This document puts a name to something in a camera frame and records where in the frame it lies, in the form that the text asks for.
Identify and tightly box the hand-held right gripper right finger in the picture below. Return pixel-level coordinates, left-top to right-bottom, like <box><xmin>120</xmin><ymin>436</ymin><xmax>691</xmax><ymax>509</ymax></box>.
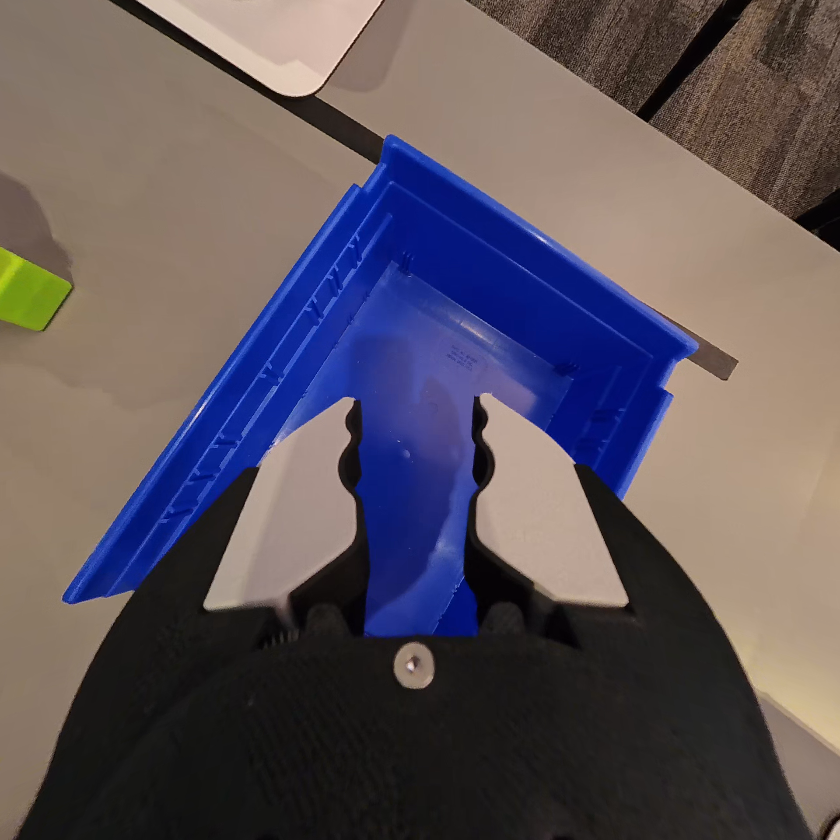
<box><xmin>469</xmin><ymin>392</ymin><xmax>634</xmax><ymax>620</ymax></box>

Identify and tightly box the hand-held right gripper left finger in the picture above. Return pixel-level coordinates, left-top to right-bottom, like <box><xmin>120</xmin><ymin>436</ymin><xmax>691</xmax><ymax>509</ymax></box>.
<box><xmin>204</xmin><ymin>398</ymin><xmax>371</xmax><ymax>620</ymax></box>

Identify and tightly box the blue plastic bin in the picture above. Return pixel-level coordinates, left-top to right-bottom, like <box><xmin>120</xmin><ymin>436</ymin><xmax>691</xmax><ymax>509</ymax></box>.
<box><xmin>62</xmin><ymin>134</ymin><xmax>700</xmax><ymax>640</ymax></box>

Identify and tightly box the green magnetic cube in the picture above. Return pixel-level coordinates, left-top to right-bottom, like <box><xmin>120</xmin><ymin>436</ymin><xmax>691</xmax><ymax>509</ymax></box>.
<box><xmin>0</xmin><ymin>247</ymin><xmax>73</xmax><ymax>332</ymax></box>

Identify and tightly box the white sign stand base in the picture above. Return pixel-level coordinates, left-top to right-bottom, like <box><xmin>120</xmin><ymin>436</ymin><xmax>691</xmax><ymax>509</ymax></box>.
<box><xmin>138</xmin><ymin>0</ymin><xmax>384</xmax><ymax>97</ymax></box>

